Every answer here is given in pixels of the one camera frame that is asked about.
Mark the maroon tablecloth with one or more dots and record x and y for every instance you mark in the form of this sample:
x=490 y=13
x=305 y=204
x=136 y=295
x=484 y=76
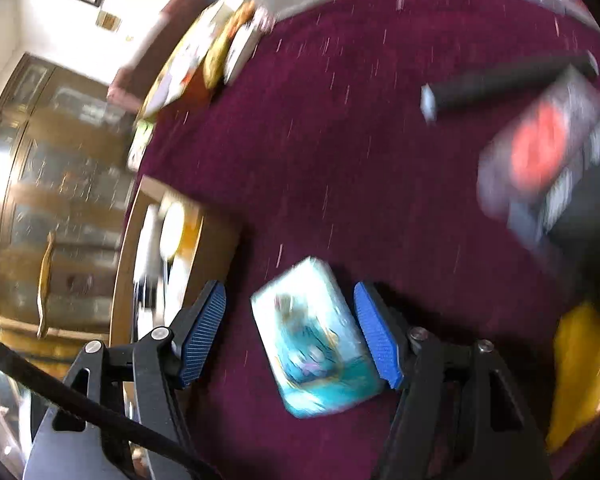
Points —
x=330 y=160

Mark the green and white packet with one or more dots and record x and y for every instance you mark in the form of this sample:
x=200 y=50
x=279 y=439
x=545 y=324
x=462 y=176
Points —
x=139 y=142

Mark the red and black package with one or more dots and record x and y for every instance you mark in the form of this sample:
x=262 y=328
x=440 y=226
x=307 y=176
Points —
x=547 y=155

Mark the white plastic bottle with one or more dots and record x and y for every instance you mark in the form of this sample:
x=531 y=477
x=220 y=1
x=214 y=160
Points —
x=147 y=245

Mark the gold-edged box of items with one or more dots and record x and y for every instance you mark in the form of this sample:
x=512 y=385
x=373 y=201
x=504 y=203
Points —
x=185 y=67

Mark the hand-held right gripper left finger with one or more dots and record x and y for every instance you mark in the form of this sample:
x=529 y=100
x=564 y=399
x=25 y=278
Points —
x=203 y=332

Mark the wall switch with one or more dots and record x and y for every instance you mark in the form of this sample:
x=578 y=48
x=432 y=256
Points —
x=108 y=20

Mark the yellow snack packet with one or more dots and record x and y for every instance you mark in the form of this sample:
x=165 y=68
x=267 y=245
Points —
x=585 y=375

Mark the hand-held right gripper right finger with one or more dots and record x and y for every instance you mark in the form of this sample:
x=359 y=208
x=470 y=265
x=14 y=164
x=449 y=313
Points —
x=377 y=340

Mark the wooden glass door cabinet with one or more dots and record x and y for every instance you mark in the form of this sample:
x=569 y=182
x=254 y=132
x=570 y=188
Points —
x=45 y=200

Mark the teal tissue pack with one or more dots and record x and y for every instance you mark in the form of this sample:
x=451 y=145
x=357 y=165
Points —
x=312 y=340

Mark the shallow cardboard box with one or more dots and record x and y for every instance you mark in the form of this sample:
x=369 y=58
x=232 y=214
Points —
x=215 y=240

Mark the black tube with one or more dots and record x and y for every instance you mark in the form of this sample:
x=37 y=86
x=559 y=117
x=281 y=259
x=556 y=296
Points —
x=510 y=82

